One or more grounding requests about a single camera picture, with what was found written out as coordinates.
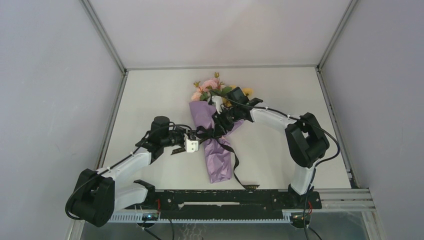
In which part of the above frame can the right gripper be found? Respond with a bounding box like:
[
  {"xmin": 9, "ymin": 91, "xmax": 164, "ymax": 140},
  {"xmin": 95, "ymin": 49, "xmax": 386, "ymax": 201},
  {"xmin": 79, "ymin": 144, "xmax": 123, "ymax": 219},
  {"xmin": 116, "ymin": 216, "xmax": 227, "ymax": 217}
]
[{"xmin": 211, "ymin": 106, "xmax": 241, "ymax": 138}]

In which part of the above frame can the yellow fake flower stem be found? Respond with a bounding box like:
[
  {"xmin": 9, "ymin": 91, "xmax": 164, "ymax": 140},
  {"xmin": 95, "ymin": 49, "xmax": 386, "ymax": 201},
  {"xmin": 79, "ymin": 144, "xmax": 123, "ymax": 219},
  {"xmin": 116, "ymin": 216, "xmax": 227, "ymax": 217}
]
[
  {"xmin": 221, "ymin": 85, "xmax": 236, "ymax": 108},
  {"xmin": 241, "ymin": 87, "xmax": 254, "ymax": 97}
]

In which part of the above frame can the pink fake flower stem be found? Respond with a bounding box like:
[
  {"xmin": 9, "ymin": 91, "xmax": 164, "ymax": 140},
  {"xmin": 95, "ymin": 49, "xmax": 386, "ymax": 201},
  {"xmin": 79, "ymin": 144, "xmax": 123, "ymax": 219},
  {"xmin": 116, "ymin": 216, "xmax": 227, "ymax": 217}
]
[
  {"xmin": 191, "ymin": 81, "xmax": 208, "ymax": 102},
  {"xmin": 197, "ymin": 71, "xmax": 227, "ymax": 101}
]

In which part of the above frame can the black ribbon strap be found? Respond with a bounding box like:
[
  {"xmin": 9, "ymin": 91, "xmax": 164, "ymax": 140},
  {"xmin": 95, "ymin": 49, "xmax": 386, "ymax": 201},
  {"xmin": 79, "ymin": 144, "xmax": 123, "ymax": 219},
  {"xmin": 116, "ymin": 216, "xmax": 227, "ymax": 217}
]
[{"xmin": 170, "ymin": 125, "xmax": 261, "ymax": 191}]

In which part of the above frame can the pink purple wrapping paper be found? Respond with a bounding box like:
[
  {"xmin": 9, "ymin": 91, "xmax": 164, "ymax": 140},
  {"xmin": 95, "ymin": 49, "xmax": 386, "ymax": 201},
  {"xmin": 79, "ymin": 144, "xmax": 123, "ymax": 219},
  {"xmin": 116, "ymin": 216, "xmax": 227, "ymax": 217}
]
[{"xmin": 189, "ymin": 101, "xmax": 233, "ymax": 184}]

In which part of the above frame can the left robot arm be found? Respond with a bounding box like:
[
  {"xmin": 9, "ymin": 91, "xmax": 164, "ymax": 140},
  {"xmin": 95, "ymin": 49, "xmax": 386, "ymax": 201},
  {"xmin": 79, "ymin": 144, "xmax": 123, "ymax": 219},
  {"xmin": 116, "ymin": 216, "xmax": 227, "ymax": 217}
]
[{"xmin": 64, "ymin": 116, "xmax": 192, "ymax": 227}]

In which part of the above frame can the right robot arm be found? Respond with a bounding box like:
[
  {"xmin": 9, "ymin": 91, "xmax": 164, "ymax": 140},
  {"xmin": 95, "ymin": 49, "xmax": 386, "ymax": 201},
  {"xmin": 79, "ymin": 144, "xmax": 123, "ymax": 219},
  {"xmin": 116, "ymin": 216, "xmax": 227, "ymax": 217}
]
[{"xmin": 210, "ymin": 87, "xmax": 330, "ymax": 208}]

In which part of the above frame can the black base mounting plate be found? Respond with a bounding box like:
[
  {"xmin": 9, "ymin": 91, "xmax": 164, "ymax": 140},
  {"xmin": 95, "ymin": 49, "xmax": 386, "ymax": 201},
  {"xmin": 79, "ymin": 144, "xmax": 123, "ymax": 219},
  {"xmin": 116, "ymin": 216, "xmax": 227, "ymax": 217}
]
[{"xmin": 127, "ymin": 182, "xmax": 322, "ymax": 219}]

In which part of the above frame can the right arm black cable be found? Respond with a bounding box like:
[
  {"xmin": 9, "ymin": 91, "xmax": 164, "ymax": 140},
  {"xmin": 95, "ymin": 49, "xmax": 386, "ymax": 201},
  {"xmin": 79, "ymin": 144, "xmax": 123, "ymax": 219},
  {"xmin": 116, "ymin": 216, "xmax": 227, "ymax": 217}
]
[{"xmin": 211, "ymin": 91, "xmax": 341, "ymax": 216}]

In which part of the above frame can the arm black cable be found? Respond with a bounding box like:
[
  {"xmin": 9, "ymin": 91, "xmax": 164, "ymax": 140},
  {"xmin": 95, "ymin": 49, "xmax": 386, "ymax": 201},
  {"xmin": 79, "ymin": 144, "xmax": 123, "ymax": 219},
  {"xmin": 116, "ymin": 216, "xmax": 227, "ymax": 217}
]
[
  {"xmin": 211, "ymin": 91, "xmax": 341, "ymax": 216},
  {"xmin": 64, "ymin": 123, "xmax": 195, "ymax": 221}
]

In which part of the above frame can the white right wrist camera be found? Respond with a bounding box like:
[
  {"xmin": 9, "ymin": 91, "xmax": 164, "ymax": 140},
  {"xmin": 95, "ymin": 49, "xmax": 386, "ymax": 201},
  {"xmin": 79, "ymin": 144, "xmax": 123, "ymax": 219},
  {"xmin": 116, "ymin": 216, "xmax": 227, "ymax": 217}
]
[{"xmin": 209, "ymin": 95, "xmax": 224, "ymax": 114}]

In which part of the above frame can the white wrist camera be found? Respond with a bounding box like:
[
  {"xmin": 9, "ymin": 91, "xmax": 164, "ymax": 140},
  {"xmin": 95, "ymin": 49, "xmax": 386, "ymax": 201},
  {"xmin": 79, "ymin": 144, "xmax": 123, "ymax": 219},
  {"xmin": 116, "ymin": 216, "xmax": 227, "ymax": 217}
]
[
  {"xmin": 184, "ymin": 138, "xmax": 200, "ymax": 153},
  {"xmin": 209, "ymin": 95, "xmax": 224, "ymax": 114}
]

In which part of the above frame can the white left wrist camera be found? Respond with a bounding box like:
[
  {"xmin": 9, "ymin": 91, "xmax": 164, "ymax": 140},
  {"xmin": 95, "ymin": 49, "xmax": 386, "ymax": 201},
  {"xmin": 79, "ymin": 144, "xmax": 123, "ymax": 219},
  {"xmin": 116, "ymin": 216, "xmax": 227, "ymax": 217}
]
[{"xmin": 184, "ymin": 138, "xmax": 200, "ymax": 153}]

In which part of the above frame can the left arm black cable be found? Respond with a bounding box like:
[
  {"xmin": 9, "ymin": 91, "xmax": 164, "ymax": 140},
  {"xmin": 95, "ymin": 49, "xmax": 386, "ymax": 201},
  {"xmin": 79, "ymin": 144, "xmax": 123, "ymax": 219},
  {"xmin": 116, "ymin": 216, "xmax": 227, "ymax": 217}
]
[{"xmin": 64, "ymin": 123, "xmax": 195, "ymax": 221}]

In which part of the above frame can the white cable duct rail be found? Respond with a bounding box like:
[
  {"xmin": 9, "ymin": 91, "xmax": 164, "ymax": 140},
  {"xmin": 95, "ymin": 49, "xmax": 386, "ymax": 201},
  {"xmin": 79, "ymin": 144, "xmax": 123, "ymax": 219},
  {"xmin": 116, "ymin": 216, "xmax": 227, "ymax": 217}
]
[{"xmin": 107, "ymin": 212, "xmax": 292, "ymax": 224}]

